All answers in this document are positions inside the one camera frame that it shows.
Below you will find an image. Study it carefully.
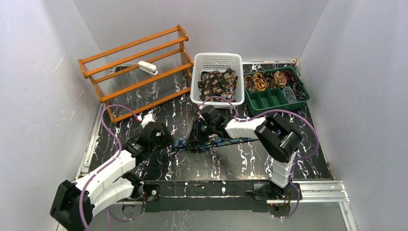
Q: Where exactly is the blue floral tie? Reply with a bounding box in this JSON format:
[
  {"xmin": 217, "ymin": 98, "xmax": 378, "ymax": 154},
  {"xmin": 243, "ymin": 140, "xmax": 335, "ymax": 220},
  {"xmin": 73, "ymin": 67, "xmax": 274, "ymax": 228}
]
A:
[{"xmin": 171, "ymin": 136, "xmax": 258, "ymax": 152}]

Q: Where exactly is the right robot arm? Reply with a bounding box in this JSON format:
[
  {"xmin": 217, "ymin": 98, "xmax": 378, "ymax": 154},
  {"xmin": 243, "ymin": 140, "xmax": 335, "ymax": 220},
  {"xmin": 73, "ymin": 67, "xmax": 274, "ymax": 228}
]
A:
[{"xmin": 187, "ymin": 106, "xmax": 301, "ymax": 189}]

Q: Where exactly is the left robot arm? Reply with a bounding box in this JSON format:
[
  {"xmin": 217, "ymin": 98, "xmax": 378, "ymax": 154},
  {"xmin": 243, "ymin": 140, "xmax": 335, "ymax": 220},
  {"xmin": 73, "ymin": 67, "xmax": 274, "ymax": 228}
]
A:
[{"xmin": 50, "ymin": 122, "xmax": 197, "ymax": 231}]

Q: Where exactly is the dark brown patterned tie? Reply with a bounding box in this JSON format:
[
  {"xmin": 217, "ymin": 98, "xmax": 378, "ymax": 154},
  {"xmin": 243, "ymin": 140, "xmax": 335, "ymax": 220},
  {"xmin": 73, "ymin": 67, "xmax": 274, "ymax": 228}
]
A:
[{"xmin": 198, "ymin": 68, "xmax": 238, "ymax": 102}]

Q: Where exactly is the rolled multicolour tie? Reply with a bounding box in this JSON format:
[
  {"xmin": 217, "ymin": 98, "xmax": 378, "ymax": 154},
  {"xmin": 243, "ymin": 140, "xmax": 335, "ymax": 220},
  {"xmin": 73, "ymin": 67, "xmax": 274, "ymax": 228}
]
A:
[{"xmin": 244, "ymin": 75, "xmax": 256, "ymax": 92}]

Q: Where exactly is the orange wooden rack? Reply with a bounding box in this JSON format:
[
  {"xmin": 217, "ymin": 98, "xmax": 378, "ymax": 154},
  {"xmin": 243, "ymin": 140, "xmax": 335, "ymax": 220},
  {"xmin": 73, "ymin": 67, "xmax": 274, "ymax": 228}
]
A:
[{"xmin": 78, "ymin": 25, "xmax": 193, "ymax": 123}]

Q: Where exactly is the white plastic basket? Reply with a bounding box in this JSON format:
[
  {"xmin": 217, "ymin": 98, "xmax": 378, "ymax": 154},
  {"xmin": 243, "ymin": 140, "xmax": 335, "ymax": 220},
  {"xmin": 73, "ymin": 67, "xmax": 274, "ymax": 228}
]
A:
[{"xmin": 190, "ymin": 52, "xmax": 244, "ymax": 106}]

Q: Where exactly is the rolled yellow tie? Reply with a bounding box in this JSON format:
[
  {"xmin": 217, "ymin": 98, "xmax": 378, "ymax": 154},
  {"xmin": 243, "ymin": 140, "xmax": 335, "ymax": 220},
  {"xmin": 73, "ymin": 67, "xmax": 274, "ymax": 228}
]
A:
[{"xmin": 252, "ymin": 73, "xmax": 267, "ymax": 91}]

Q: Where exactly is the white stapler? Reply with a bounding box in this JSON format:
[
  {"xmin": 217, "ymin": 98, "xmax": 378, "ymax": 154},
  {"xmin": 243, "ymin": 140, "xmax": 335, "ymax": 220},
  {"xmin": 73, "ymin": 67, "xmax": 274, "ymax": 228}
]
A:
[{"xmin": 138, "ymin": 61, "xmax": 158, "ymax": 76}]

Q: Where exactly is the rolled dark brown tie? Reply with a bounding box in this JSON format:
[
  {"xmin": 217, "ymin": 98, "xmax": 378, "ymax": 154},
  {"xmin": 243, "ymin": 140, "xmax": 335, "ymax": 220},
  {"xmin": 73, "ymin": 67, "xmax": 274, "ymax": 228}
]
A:
[{"xmin": 262, "ymin": 72, "xmax": 278, "ymax": 89}]

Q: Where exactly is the rolled orange brown tie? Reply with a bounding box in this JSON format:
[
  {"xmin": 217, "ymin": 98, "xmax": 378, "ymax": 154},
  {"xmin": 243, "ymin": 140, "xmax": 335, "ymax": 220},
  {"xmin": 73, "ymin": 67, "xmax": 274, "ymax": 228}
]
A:
[{"xmin": 274, "ymin": 71, "xmax": 287, "ymax": 88}]

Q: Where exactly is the rolled light blue tie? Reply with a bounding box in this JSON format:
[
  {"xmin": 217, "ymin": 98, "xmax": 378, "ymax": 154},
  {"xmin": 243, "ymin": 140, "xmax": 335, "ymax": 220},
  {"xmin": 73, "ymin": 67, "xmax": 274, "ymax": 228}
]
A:
[{"xmin": 282, "ymin": 86, "xmax": 298, "ymax": 103}]

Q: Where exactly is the rolled dark red tie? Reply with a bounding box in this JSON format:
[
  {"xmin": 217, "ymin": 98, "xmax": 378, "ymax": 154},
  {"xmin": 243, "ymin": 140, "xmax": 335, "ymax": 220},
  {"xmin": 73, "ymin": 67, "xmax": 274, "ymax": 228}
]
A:
[{"xmin": 283, "ymin": 70, "xmax": 298, "ymax": 85}]

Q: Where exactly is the rolled dark navy tie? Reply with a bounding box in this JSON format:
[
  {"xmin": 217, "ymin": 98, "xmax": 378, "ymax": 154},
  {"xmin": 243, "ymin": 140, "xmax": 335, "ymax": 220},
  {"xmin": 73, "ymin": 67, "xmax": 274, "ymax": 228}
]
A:
[{"xmin": 293, "ymin": 81, "xmax": 308, "ymax": 101}]

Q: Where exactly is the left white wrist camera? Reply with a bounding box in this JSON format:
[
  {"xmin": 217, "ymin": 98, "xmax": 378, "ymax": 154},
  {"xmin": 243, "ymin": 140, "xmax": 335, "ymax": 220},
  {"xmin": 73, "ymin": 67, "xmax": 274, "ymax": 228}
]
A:
[{"xmin": 141, "ymin": 113, "xmax": 156, "ymax": 129}]

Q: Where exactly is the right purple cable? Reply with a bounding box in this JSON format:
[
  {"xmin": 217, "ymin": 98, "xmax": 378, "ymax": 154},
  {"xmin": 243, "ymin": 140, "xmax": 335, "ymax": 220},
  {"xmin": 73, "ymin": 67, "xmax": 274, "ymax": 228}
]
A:
[{"xmin": 197, "ymin": 96, "xmax": 320, "ymax": 220}]

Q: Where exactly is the purple cable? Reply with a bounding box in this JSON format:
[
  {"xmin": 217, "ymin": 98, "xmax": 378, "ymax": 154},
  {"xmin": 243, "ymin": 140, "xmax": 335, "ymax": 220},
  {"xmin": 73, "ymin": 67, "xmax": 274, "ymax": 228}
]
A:
[
  {"xmin": 197, "ymin": 96, "xmax": 320, "ymax": 220},
  {"xmin": 78, "ymin": 104, "xmax": 144, "ymax": 231}
]

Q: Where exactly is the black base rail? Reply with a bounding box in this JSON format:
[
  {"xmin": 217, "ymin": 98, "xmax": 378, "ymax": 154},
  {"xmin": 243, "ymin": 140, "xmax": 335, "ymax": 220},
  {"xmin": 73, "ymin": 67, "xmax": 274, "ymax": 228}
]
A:
[{"xmin": 123, "ymin": 180, "xmax": 303, "ymax": 218}]

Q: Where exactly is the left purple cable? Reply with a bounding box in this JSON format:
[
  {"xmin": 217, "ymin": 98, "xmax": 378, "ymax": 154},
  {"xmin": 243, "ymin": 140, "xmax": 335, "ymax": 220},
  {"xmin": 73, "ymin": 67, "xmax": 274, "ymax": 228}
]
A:
[{"xmin": 78, "ymin": 104, "xmax": 144, "ymax": 231}]

